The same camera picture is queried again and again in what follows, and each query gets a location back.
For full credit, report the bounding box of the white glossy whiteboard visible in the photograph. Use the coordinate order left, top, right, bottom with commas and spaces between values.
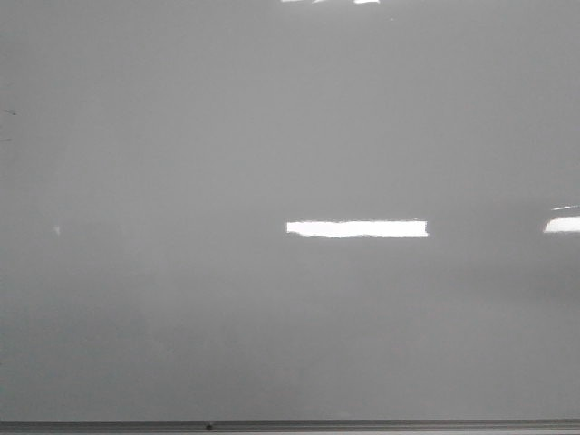
1, 1, 579, 421

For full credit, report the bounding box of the grey aluminium whiteboard frame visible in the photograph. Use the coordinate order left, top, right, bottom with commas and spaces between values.
1, 419, 579, 434

